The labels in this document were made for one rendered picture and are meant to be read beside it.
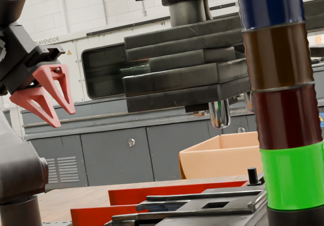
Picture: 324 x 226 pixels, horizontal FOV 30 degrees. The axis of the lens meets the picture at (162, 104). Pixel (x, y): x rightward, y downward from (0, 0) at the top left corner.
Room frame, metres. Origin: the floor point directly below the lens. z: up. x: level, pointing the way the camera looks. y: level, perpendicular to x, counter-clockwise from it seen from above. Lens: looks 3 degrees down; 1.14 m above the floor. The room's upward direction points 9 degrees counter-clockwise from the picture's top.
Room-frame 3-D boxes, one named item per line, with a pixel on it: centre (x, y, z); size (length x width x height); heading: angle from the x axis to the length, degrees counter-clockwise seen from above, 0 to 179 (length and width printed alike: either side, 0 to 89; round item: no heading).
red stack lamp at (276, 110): (0.36, -0.07, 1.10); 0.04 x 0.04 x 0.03
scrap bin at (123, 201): (0.90, 0.02, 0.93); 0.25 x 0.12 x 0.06; 65
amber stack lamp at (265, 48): (0.36, -0.07, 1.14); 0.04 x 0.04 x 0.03
